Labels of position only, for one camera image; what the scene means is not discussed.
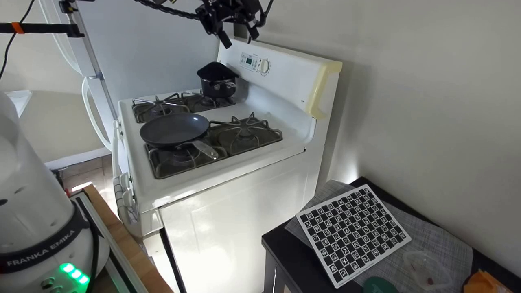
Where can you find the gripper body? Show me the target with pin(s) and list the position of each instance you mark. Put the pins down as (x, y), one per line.
(232, 8)

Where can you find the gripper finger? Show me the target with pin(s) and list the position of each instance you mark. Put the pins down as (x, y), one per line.
(222, 34)
(253, 31)

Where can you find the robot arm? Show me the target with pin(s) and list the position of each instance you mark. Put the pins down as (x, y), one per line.
(32, 195)

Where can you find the stove burner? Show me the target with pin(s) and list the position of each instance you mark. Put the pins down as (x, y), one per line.
(175, 160)
(160, 108)
(246, 132)
(195, 101)

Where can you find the white gas stove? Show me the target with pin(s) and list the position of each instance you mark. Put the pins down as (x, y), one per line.
(244, 195)

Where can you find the white stove knob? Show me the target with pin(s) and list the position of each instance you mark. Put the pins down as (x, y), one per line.
(128, 198)
(124, 180)

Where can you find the white round timer knob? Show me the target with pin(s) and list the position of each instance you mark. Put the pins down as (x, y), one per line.
(264, 66)

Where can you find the black pot with lid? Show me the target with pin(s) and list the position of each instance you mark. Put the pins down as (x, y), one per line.
(217, 79)

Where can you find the white refrigerator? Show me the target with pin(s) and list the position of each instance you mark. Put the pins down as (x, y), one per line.
(154, 53)

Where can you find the dark grey frying pan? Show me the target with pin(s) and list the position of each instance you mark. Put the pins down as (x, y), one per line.
(175, 129)

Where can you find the black side table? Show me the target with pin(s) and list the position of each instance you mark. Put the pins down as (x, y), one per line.
(285, 252)

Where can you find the black and white calibration board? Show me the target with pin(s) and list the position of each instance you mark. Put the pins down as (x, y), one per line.
(352, 234)

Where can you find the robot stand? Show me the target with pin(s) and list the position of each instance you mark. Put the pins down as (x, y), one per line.
(126, 244)

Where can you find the grey woven placemat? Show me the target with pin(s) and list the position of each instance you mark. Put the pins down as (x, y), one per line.
(431, 244)

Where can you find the green round lid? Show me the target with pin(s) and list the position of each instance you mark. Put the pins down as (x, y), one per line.
(380, 286)

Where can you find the clear plastic container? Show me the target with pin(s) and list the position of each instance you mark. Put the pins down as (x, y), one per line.
(427, 270)

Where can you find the orange bag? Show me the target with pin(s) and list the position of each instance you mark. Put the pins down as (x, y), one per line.
(486, 285)

